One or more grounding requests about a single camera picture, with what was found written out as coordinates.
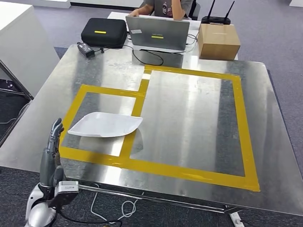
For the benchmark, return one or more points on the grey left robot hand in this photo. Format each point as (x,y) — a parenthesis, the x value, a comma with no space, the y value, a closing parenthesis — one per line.
(47,169)

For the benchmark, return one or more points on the white curved car trim part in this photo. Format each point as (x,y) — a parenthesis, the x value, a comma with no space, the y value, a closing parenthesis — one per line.
(103,125)

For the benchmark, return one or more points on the steel workbench table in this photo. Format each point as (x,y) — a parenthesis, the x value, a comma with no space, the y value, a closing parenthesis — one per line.
(189,125)

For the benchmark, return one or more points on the white cabinet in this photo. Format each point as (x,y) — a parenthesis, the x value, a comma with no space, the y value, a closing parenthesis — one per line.
(23,47)

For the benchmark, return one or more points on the black power adapter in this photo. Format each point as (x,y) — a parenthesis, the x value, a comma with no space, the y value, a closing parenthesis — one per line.
(85,49)

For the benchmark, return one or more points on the black zip carrying case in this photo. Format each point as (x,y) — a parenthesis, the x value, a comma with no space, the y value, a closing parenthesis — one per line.
(103,33)

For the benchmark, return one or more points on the grey laptop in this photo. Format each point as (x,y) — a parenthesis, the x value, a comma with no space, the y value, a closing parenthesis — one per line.
(159,33)

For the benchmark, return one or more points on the person at laptop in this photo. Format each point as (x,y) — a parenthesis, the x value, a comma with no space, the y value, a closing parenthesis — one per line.
(165,7)

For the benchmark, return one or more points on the white table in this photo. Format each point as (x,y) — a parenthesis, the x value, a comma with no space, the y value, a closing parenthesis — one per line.
(194,25)

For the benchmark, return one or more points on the white floor power strip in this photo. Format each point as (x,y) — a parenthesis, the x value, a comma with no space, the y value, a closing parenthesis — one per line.
(236,219)

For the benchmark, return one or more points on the brown cardboard box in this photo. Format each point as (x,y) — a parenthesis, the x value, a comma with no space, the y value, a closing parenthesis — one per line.
(218,42)

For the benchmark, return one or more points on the black wifi router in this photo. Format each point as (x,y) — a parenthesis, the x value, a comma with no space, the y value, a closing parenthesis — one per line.
(215,20)

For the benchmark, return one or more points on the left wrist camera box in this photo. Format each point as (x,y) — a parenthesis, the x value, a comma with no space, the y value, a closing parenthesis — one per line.
(67,189)

